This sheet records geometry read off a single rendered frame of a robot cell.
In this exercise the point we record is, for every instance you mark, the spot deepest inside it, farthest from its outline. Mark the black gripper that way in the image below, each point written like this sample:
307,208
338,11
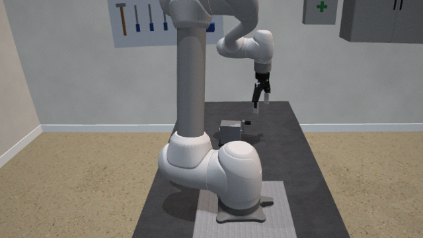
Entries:
260,86

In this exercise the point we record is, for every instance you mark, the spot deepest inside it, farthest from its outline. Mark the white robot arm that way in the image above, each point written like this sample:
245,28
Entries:
234,171

